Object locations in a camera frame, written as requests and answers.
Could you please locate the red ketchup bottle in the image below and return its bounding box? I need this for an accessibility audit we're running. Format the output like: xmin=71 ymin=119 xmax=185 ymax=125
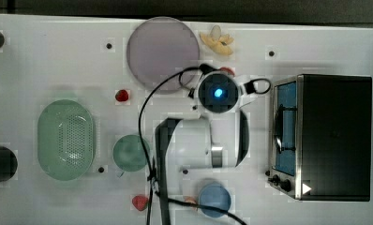
xmin=219 ymin=67 xmax=235 ymax=76

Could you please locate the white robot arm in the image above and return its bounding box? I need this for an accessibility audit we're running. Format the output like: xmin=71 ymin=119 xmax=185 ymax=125
xmin=155 ymin=70 xmax=249 ymax=225

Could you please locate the green oval strainer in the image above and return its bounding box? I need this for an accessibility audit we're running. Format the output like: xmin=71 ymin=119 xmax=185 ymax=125
xmin=37 ymin=99 xmax=95 ymax=181

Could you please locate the red strawberry toy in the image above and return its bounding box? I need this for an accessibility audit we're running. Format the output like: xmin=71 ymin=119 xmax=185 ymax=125
xmin=115 ymin=89 xmax=129 ymax=102

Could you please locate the round grey plate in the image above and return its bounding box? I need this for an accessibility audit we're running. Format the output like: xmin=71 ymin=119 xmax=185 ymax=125
xmin=127 ymin=17 xmax=200 ymax=90

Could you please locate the green round bowl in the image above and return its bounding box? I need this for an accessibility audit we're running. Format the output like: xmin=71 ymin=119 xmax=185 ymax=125
xmin=112 ymin=135 xmax=150 ymax=172

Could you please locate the yellow peeled banana toy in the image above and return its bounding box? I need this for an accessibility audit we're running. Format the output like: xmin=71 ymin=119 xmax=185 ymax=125
xmin=200 ymin=25 xmax=233 ymax=56

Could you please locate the blue round bowl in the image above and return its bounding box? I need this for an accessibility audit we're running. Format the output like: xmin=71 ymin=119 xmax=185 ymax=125
xmin=198 ymin=183 xmax=231 ymax=211

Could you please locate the pink strawberry toy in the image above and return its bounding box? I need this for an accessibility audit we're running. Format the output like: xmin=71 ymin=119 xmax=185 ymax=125
xmin=131 ymin=195 xmax=149 ymax=212

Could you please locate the silver toaster oven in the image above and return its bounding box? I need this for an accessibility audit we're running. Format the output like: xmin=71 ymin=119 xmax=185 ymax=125
xmin=266 ymin=74 xmax=372 ymax=202

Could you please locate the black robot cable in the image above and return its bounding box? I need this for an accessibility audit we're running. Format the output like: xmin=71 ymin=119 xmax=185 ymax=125
xmin=137 ymin=64 xmax=248 ymax=225

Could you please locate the black pan with green handle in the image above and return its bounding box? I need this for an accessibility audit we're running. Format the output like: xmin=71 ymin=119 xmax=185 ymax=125
xmin=0 ymin=146 xmax=18 ymax=183

